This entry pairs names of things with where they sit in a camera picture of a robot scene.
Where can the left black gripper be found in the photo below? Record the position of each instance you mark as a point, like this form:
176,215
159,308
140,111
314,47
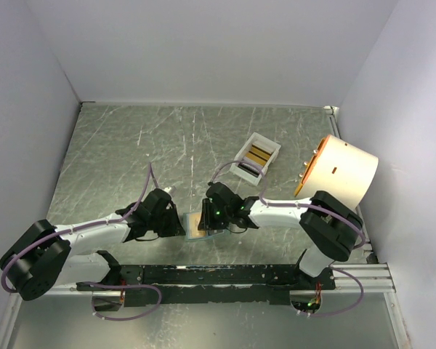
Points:
176,227

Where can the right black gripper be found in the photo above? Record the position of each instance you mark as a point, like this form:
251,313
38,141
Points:
207,222

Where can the green card holder wallet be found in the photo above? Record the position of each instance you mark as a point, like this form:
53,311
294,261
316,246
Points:
212,233

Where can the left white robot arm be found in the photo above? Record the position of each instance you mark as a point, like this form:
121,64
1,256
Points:
49,255

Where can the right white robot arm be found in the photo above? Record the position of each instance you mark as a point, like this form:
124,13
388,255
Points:
334,229

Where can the black card in tray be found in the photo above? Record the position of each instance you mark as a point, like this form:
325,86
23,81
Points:
247,168

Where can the white card tray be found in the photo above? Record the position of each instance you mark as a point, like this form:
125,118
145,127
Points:
261,142

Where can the gold card in tray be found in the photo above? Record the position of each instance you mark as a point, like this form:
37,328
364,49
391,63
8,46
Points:
257,156

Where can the beige cylindrical drum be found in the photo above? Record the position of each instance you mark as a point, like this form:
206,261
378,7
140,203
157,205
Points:
338,168

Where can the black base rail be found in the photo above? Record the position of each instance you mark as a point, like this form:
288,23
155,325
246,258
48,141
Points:
142,285

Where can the aluminium extrusion frame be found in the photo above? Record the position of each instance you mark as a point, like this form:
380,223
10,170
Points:
359,316

